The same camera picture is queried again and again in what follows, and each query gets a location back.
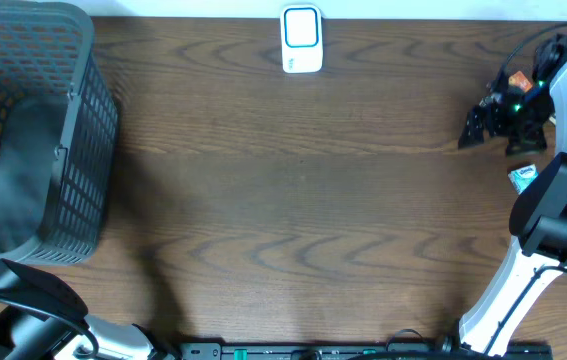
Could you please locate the teal green tissue pack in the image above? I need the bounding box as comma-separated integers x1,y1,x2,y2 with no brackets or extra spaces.
508,164,538,195

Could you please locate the orange tissue pack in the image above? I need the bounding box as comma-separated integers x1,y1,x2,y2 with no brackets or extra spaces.
508,71,533,93

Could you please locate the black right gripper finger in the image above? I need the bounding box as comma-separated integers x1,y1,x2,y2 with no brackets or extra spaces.
458,105,486,149
505,128,547,155

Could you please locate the grey plastic mesh basket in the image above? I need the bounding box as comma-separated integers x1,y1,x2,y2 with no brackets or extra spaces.
0,1,119,265

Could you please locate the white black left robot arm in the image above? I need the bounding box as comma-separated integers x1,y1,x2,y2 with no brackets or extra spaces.
0,258,181,360

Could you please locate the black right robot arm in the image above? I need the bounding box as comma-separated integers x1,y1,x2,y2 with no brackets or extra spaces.
440,34,567,359

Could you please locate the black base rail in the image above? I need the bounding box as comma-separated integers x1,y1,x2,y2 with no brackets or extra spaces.
180,341,554,360

